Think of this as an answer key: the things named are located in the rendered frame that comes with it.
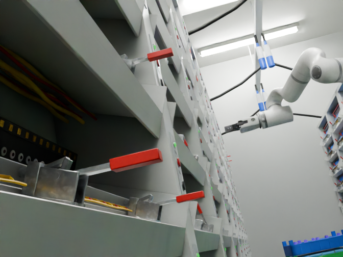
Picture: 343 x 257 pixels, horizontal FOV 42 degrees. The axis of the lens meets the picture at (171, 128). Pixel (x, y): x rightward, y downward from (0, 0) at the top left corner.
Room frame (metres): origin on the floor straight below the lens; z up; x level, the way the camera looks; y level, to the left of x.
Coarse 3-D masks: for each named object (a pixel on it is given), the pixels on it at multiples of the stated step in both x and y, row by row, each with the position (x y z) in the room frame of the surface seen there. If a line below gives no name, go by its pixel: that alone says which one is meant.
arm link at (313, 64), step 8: (312, 48) 1.78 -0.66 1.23; (304, 56) 1.80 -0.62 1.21; (312, 56) 1.75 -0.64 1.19; (320, 56) 1.68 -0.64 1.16; (296, 64) 1.86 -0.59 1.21; (304, 64) 1.81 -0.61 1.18; (312, 64) 1.69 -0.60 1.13; (320, 64) 1.65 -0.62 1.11; (328, 64) 1.65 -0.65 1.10; (336, 64) 1.66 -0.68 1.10; (296, 72) 1.87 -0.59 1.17; (304, 72) 1.85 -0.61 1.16; (312, 72) 1.69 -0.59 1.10; (320, 72) 1.66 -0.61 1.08; (328, 72) 1.65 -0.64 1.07; (336, 72) 1.66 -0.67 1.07; (304, 80) 1.88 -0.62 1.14; (320, 80) 1.69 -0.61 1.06; (328, 80) 1.68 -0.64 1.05; (336, 80) 1.70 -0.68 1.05
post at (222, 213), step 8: (176, 8) 2.14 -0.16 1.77; (184, 32) 2.14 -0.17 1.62; (192, 88) 2.14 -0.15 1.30; (200, 104) 2.14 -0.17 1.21; (208, 136) 2.14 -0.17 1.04; (208, 160) 2.14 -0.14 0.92; (216, 176) 2.14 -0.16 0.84; (216, 208) 2.14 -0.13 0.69; (224, 208) 2.14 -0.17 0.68; (224, 216) 2.14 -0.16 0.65; (232, 240) 2.14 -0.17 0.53; (232, 248) 2.14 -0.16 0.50; (232, 256) 2.14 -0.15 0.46
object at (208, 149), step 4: (196, 112) 1.54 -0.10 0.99; (196, 116) 1.54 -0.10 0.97; (196, 120) 1.54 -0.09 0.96; (200, 132) 1.66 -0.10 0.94; (200, 136) 1.67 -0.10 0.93; (204, 140) 1.80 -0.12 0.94; (204, 144) 1.82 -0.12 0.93; (208, 144) 2.14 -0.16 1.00; (212, 144) 2.14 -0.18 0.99; (204, 148) 1.83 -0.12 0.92; (208, 148) 1.96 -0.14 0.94; (212, 148) 2.14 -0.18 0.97; (208, 152) 1.98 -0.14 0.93; (212, 152) 2.14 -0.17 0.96; (208, 156) 2.00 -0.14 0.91
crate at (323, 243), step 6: (342, 234) 2.44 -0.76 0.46; (318, 240) 2.43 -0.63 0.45; (324, 240) 2.43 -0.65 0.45; (330, 240) 2.43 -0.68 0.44; (336, 240) 2.43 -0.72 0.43; (342, 240) 2.43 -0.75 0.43; (288, 246) 2.47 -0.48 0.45; (294, 246) 2.43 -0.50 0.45; (300, 246) 2.43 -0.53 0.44; (306, 246) 2.43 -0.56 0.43; (312, 246) 2.43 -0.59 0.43; (318, 246) 2.43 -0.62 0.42; (324, 246) 2.43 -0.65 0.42; (330, 246) 2.43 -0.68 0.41; (336, 246) 2.43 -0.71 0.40; (288, 252) 2.52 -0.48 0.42; (294, 252) 2.43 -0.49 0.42; (300, 252) 2.43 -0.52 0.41; (306, 252) 2.43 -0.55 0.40
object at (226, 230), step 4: (224, 224) 2.14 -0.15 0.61; (220, 228) 1.54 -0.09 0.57; (224, 228) 2.14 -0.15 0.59; (228, 228) 2.14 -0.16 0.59; (232, 228) 2.14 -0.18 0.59; (224, 232) 1.97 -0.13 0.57; (228, 232) 2.14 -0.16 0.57; (224, 236) 1.66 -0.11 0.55; (228, 236) 1.90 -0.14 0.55; (224, 240) 1.69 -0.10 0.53; (228, 240) 1.93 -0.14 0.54; (224, 244) 1.71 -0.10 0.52; (228, 244) 1.96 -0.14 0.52
